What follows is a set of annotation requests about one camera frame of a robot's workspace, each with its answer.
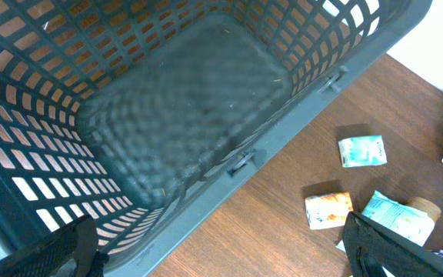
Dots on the grey plastic mesh basket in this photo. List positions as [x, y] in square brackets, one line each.
[147, 115]

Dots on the white green cosmetic tube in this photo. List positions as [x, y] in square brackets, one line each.
[432, 210]

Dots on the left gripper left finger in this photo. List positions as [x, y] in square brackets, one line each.
[71, 250]

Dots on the teal wet wipes pack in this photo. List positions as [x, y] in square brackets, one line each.
[408, 222]

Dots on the small teal tissue packet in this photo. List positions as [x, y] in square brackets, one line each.
[362, 151]

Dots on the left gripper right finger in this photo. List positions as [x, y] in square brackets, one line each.
[374, 250]

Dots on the orange small box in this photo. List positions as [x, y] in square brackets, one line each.
[328, 211]

